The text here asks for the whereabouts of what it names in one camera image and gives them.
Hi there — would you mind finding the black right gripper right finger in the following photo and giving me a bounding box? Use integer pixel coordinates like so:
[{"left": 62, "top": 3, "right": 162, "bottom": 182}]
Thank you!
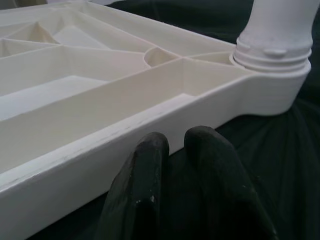
[{"left": 184, "top": 126, "right": 279, "bottom": 240}]

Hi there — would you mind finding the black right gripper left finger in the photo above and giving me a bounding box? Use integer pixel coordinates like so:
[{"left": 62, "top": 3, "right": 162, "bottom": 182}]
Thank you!
[{"left": 98, "top": 131, "right": 171, "bottom": 240}]

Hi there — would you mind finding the white plastic table top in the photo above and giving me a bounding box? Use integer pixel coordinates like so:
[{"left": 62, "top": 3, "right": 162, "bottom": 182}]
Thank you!
[{"left": 0, "top": 0, "right": 312, "bottom": 235}]

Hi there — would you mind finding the white plastic table leg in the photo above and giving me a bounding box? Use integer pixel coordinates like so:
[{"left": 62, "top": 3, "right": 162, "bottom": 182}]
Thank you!
[{"left": 232, "top": 0, "right": 317, "bottom": 74}]

